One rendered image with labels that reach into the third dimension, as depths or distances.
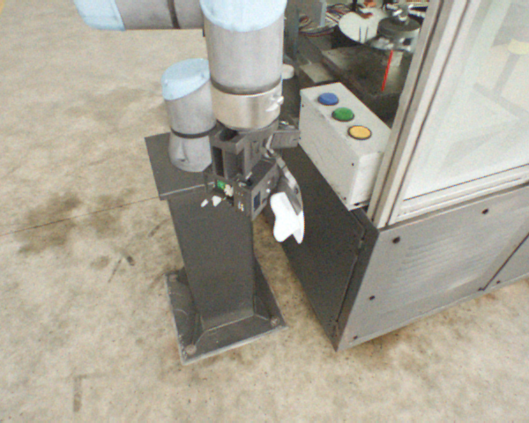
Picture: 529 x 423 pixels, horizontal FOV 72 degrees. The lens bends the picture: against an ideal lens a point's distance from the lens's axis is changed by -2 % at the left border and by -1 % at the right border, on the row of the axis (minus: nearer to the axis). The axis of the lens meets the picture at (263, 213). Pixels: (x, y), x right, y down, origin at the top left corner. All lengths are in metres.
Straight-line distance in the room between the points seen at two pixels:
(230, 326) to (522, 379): 1.06
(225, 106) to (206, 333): 1.17
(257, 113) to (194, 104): 0.46
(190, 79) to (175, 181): 0.24
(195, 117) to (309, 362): 0.96
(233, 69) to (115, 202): 1.72
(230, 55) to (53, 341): 1.44
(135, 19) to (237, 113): 0.16
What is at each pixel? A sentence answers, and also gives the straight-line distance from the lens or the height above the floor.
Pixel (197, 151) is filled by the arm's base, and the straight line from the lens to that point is 0.90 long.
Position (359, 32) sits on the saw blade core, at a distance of 1.14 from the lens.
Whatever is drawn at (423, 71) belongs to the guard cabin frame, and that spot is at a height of 1.09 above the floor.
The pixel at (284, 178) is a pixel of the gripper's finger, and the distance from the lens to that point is 0.48.
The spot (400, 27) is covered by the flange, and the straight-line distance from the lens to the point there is 1.17.
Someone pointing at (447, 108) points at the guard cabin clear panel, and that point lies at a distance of 0.72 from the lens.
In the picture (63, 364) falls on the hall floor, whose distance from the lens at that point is 1.60.
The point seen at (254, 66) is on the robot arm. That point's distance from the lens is 0.36.
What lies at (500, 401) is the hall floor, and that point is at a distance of 1.60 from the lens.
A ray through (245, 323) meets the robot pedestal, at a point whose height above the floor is 0.01.
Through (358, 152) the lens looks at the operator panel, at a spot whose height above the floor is 0.90.
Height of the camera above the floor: 1.33
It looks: 47 degrees down
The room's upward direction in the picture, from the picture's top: straight up
